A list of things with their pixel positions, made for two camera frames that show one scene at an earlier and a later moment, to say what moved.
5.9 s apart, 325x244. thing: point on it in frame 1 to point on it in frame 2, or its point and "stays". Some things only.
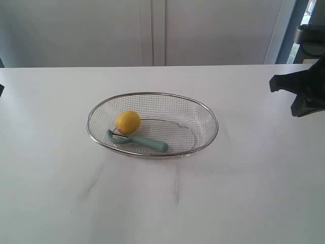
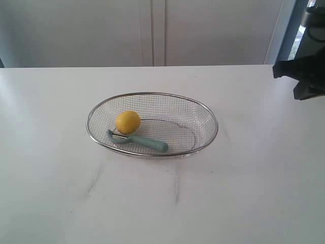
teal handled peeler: x=153 y=145 stays
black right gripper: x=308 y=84 to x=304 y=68
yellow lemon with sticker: x=127 y=122 stays
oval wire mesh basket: x=183 y=123 stays
